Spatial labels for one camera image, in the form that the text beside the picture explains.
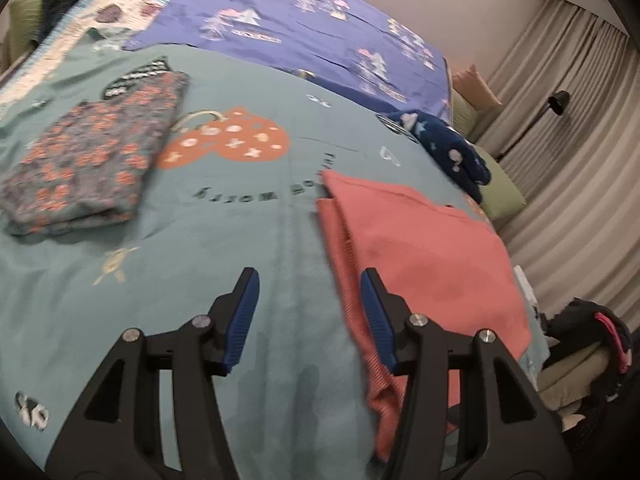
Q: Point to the large green pillow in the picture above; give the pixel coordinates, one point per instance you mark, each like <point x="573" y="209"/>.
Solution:
<point x="505" y="195"/>

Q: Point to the black floor lamp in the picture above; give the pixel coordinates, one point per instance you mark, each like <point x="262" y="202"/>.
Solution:
<point x="557" y="102"/>

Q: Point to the floral grey garment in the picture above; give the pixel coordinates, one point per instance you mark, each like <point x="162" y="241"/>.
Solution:
<point x="90" y="160"/>

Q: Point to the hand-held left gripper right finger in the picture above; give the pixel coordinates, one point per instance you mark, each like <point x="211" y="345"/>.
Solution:
<point x="377" y="320"/>

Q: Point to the green cushion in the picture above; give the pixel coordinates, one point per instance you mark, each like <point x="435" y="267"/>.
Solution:
<point x="25" y="15"/>

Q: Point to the beige cushion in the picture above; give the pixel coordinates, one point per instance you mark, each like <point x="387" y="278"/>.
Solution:
<point x="570" y="375"/>

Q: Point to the white quilted blanket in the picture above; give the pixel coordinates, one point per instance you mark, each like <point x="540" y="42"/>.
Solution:
<point x="65" y="40"/>

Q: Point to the small green pillow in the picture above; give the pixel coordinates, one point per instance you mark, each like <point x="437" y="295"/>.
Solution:
<point x="462" y="115"/>

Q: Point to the blue tree-print sheet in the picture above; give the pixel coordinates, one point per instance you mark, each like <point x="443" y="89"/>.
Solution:
<point x="300" y="20"/>

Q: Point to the navy star-print fleece garment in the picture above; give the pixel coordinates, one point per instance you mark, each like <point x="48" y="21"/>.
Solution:
<point x="450" y="155"/>

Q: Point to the orange pillow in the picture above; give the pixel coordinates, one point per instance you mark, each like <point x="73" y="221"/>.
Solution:
<point x="475" y="85"/>

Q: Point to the pink long-sleeve shirt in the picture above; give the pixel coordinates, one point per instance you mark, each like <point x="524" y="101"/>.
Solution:
<point x="440" y="260"/>

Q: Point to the black garment with pink stripe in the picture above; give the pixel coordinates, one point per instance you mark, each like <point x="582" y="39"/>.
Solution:
<point x="585" y="325"/>

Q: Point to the beige curtain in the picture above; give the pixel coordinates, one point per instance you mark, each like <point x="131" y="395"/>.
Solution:
<point x="575" y="185"/>

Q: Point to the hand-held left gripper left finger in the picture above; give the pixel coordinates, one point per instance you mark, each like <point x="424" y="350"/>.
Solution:
<point x="242" y="315"/>

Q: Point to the teal printed blanket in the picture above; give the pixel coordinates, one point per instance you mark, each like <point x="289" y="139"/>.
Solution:
<point x="225" y="240"/>

